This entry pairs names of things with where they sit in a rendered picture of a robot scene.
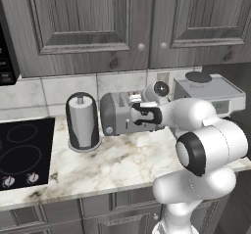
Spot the grey wall cupboard door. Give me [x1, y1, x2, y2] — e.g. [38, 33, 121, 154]
[148, 0, 251, 70]
[0, 0, 155, 79]

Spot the grey drawer front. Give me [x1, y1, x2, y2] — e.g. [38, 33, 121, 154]
[111, 186, 162, 211]
[40, 198, 83, 225]

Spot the wall power outlet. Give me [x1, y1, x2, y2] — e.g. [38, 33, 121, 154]
[156, 71, 171, 86]

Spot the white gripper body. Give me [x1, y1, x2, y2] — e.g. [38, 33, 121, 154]
[128, 103, 146, 127]

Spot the hob knob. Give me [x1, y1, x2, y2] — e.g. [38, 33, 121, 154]
[26, 171, 40, 185]
[1, 174, 16, 189]

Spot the paper towel holder with roll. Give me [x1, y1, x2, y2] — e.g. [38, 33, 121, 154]
[65, 91, 103, 154]

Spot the black hob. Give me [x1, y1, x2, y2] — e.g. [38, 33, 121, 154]
[0, 117, 56, 192]

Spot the silver toaster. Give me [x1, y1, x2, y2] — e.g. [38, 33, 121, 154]
[99, 90, 166, 137]

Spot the black microwave oven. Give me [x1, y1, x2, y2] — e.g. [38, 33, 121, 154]
[0, 1, 22, 87]

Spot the grey base cupboard door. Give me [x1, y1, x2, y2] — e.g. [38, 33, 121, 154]
[81, 204, 164, 234]

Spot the pale bread slice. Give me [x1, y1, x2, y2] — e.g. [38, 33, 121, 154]
[127, 93, 143, 104]

